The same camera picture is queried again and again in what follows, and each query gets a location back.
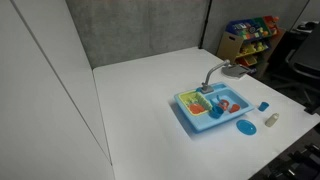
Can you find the beige detergent bottle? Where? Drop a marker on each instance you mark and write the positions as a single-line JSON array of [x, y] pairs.
[[271, 120]]

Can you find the yellow-green toy dish rack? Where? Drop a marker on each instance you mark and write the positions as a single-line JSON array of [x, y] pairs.
[[187, 97]]

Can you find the orange toy plate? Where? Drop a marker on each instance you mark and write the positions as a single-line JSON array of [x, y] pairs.
[[196, 108]]

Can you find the grey toy faucet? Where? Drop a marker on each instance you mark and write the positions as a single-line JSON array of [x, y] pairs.
[[208, 76]]

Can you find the blue toy pot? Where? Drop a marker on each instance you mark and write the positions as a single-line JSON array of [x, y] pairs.
[[216, 112]]

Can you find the blue toy fork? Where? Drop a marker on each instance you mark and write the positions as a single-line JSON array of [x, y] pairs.
[[220, 99]]

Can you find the light blue toy sink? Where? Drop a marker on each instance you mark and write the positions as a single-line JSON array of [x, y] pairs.
[[216, 122]]

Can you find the orange toy pan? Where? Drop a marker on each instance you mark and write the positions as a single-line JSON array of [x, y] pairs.
[[223, 106]]

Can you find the grey metal mounting plate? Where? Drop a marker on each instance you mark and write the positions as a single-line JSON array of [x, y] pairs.
[[234, 71]]

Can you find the orange toy cup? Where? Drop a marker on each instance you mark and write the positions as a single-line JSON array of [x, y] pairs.
[[235, 108]]

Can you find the wooden toy shelf colourful bins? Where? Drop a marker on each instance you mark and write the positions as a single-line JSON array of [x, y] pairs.
[[230, 45]]

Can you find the blue toy plate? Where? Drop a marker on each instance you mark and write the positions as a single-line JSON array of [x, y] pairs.
[[246, 127]]

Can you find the small blue toy cup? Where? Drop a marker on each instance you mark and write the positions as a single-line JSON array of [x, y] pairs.
[[263, 106]]

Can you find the black office chair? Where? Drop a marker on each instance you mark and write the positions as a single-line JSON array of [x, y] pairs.
[[308, 53]]

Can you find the black table clamp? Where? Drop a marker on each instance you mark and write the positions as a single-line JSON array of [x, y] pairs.
[[313, 109]]

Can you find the black robot stand hardware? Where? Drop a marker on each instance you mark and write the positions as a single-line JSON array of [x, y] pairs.
[[300, 160]]

